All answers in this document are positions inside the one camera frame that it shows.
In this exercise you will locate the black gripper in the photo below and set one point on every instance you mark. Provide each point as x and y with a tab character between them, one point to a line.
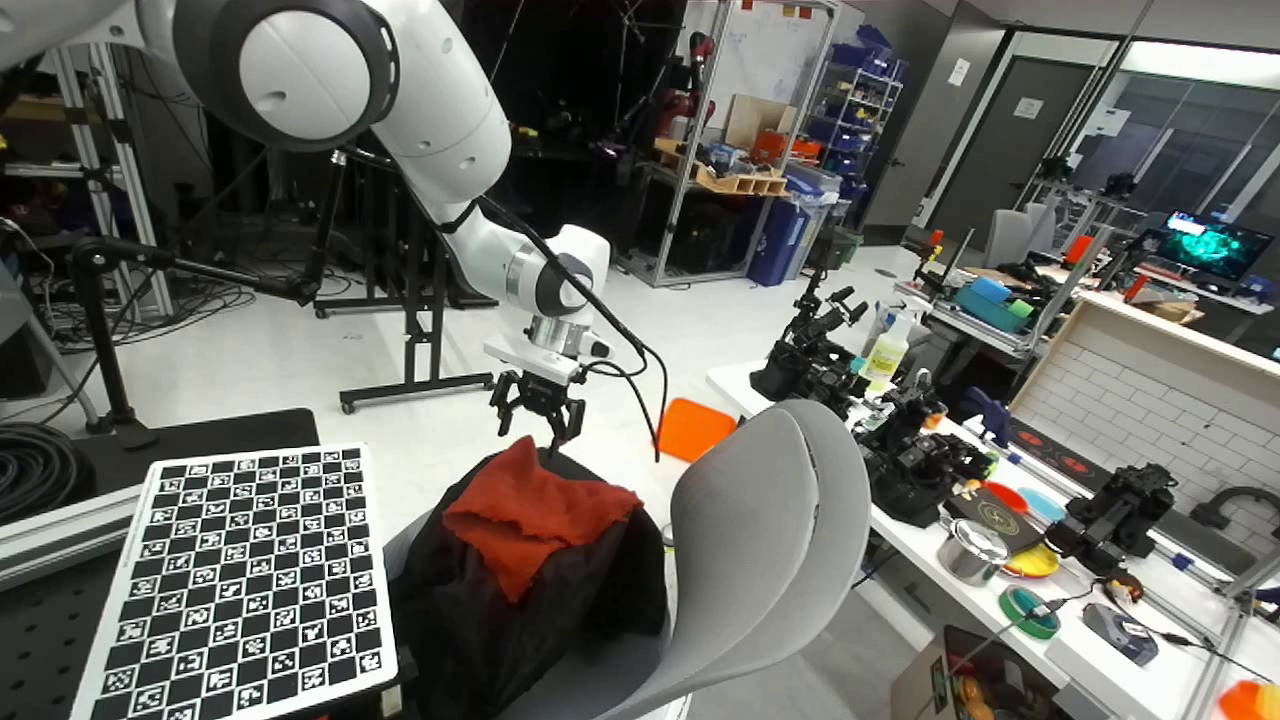
541	392

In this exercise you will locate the orange towel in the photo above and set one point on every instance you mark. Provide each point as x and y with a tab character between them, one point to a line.
534	520

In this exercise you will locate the black fabric bag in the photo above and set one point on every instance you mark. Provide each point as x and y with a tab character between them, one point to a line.
562	633

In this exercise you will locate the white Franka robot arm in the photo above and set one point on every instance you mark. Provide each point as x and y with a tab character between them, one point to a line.
442	120

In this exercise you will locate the orange plastic lid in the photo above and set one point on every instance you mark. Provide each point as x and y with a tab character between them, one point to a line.
694	429

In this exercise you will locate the grey office chair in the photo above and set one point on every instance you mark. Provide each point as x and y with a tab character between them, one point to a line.
762	533

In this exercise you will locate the blue bin stack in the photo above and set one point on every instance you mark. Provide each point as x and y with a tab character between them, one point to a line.
783	241

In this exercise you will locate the metal shelf rack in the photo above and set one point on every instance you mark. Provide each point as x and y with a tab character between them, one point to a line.
745	175

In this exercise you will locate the black white calibration checkerboard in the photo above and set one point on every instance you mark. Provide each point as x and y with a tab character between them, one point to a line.
241	585

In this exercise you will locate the yellow green bottle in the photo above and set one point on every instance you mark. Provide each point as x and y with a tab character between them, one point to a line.
880	360

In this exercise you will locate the black equipment pile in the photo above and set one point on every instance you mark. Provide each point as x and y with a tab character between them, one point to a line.
920	461

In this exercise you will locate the metal cup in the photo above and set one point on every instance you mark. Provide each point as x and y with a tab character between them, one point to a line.
971	550

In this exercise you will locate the blue teal box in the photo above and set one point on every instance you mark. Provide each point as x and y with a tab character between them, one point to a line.
994	304

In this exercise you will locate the red plate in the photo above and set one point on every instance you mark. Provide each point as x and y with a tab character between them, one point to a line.
1007	499

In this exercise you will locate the yellow bowl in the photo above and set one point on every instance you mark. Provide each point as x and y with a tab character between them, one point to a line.
1034	560

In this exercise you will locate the cardboard box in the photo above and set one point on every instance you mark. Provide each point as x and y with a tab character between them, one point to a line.
984	681

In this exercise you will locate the green tape roll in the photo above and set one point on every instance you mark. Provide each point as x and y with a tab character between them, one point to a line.
1025	612

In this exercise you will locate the grey door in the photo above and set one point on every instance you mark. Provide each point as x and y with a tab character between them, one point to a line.
1025	144

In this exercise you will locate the black mechanical device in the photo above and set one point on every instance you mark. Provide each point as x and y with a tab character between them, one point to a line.
1115	512

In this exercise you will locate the white pegboard panel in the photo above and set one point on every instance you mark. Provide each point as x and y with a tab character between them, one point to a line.
1132	414

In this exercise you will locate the grey handheld device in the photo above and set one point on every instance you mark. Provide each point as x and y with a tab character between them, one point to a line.
1117	630

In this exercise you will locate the white desk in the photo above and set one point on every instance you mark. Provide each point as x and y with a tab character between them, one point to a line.
1160	672

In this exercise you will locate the black flat device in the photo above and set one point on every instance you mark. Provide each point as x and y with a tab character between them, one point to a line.
1204	545

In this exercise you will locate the monitor with teal screen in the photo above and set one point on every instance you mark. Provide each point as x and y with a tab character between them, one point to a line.
1204	246

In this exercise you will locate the orange ball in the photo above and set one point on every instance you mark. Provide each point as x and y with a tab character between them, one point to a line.
1240	700

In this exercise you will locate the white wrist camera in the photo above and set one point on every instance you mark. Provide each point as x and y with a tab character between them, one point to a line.
541	359

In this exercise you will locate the black camera rig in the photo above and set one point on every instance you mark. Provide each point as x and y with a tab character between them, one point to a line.
804	360

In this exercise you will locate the black camera stand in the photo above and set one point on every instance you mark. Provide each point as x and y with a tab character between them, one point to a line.
101	347

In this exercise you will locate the aluminium rail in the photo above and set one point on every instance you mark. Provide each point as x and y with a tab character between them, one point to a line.
62	533

